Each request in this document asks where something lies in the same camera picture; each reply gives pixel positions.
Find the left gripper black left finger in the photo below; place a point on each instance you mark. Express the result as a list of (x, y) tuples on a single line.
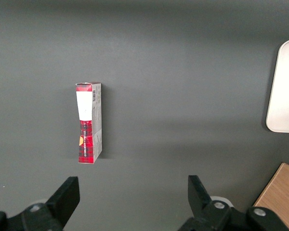
[(45, 216)]

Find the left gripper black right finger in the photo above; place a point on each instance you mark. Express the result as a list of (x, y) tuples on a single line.
[(219, 219)]

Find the oak wooden drawer cabinet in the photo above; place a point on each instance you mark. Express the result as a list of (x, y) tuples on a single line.
[(283, 192)]

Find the red plaid grey carton box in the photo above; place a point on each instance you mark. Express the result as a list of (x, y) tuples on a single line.
[(89, 125)]

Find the cream rectangular tray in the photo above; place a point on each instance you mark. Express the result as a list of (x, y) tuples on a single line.
[(285, 89)]

